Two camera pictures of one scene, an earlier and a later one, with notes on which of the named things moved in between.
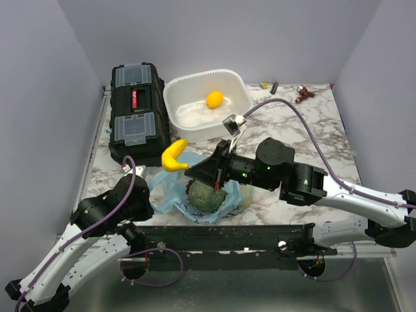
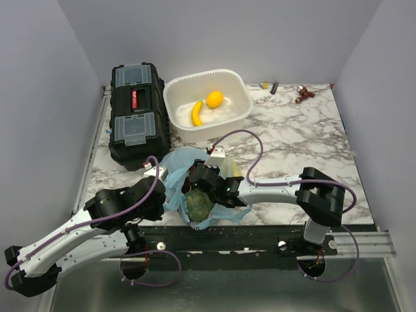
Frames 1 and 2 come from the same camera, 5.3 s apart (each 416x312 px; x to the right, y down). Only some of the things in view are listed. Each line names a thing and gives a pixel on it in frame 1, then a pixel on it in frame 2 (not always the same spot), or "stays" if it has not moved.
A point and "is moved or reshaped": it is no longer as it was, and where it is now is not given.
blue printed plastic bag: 168,188 is moved or reshaped
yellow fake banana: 168,158 to 195,114
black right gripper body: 234,168 to 199,162
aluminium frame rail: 91,151 stays
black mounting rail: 235,242 stays
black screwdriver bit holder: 273,88 stays
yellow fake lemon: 214,99 stays
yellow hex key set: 266,85 stays
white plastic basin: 195,104 stays
